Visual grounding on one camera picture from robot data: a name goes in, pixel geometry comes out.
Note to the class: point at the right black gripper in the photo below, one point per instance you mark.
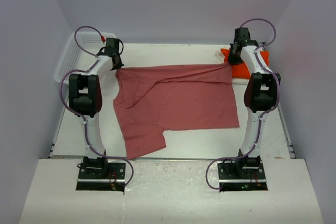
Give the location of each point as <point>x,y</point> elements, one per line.
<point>231,60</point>

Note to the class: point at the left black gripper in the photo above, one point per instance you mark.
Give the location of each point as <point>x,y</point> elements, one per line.
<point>117,66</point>

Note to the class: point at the pink t shirt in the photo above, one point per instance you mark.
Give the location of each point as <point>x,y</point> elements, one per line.
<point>152,100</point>

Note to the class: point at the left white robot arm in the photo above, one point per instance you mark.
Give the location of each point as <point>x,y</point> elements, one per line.
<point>85,100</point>

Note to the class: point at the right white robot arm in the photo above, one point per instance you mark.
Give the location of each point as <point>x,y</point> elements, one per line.
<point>260,98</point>

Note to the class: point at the white plastic basket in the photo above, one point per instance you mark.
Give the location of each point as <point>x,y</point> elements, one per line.
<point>75,58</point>

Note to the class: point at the folded white t shirt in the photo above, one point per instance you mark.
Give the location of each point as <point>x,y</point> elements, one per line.
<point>220,59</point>

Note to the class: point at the folded orange t shirt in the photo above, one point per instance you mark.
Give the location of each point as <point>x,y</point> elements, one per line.
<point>241,71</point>

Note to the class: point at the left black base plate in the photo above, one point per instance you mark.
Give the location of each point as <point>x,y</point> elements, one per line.
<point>110,178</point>

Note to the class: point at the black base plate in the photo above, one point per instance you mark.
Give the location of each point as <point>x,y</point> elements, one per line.
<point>110,178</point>
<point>246,179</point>

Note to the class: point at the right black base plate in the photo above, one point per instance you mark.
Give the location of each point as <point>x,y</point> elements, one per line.
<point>246,179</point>

